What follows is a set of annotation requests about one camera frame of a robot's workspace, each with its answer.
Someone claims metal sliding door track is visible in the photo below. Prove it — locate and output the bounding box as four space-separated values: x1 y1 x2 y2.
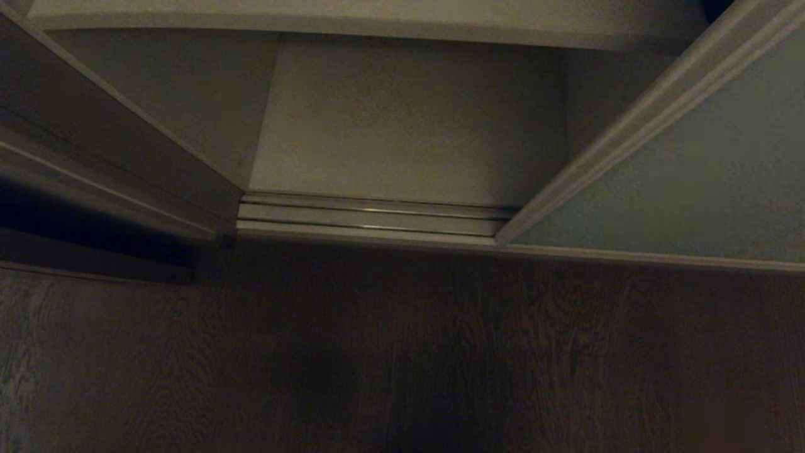
235 191 523 240

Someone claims white wardrobe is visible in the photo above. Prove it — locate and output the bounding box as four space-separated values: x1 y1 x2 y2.
0 0 805 275

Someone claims wardrobe shelf board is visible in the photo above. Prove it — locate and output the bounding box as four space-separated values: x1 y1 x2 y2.
25 0 711 52

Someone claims white right sliding closet door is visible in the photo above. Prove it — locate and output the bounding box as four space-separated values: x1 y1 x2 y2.
494 0 805 265

